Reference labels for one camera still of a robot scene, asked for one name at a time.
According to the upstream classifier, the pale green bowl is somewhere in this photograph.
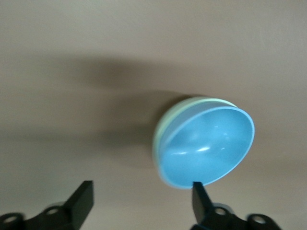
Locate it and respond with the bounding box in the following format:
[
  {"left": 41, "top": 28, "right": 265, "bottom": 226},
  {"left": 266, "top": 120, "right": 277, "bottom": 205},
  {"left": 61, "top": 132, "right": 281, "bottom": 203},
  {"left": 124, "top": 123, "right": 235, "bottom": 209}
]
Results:
[{"left": 151, "top": 95, "right": 240, "bottom": 190}]

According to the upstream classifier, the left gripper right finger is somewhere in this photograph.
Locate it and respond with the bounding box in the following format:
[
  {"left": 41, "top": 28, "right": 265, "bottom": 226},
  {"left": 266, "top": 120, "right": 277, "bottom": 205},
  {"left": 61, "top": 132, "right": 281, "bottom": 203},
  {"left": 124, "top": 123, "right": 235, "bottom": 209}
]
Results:
[{"left": 190, "top": 181, "right": 284, "bottom": 230}]

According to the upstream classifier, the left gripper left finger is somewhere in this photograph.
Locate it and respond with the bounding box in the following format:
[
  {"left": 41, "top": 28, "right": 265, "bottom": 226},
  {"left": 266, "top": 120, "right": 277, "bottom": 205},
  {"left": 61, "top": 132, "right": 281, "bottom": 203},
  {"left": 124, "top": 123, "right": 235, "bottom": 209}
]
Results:
[{"left": 0, "top": 180, "right": 94, "bottom": 230}]

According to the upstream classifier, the brown table cloth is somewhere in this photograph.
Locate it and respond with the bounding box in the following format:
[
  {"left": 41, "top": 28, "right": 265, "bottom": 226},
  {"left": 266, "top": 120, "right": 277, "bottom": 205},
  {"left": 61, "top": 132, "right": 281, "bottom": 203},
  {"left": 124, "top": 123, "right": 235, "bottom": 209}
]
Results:
[{"left": 0, "top": 0, "right": 307, "bottom": 230}]

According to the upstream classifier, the blue bowl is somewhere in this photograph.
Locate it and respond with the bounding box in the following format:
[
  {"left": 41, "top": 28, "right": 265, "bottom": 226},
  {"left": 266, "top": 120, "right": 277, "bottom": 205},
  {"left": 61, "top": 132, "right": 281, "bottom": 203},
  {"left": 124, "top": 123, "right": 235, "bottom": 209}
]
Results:
[{"left": 159, "top": 106, "right": 256, "bottom": 188}]

